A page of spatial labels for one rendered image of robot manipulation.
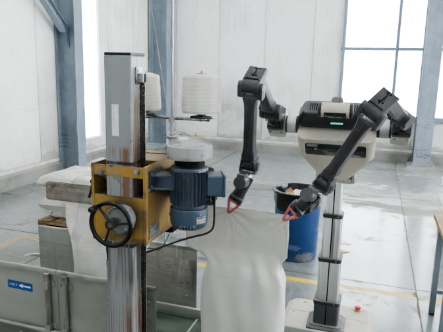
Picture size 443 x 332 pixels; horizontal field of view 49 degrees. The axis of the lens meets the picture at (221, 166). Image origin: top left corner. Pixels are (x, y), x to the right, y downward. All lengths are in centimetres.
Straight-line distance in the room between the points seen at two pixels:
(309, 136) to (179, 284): 112
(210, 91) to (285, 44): 835
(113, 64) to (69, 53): 621
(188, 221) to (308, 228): 265
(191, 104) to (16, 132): 564
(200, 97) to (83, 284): 109
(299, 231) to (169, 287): 186
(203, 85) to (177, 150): 29
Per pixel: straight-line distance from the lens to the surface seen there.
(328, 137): 243
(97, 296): 243
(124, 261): 199
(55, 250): 318
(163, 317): 275
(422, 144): 972
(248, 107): 201
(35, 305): 268
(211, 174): 188
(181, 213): 187
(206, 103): 192
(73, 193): 258
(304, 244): 448
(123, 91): 184
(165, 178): 189
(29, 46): 765
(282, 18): 1031
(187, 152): 180
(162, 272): 284
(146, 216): 188
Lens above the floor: 170
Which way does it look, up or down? 11 degrees down
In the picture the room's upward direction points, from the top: 1 degrees clockwise
